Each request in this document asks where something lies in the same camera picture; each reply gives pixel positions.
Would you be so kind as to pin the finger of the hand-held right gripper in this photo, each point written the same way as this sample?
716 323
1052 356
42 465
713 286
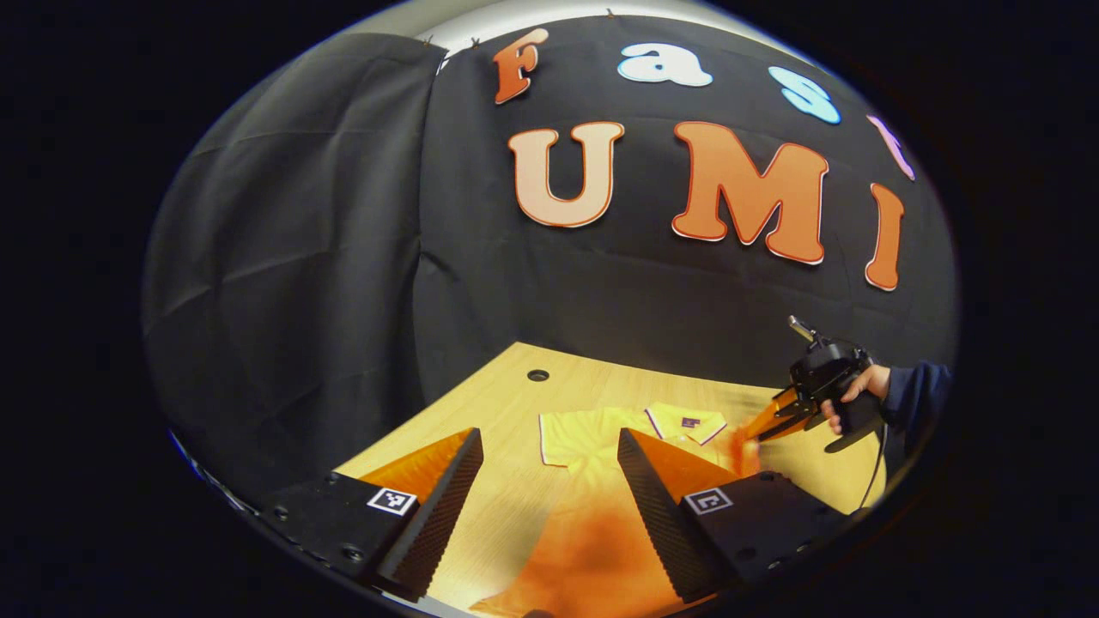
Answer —
777 416

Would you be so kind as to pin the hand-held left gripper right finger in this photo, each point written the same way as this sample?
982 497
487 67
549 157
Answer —
661 532

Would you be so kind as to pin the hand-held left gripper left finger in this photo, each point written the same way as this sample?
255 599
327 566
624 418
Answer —
434 532

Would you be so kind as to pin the yellow T-shirt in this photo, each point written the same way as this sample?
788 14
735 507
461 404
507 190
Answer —
592 549

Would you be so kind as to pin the row of small backdrop clips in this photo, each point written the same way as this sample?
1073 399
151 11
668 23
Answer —
474 41

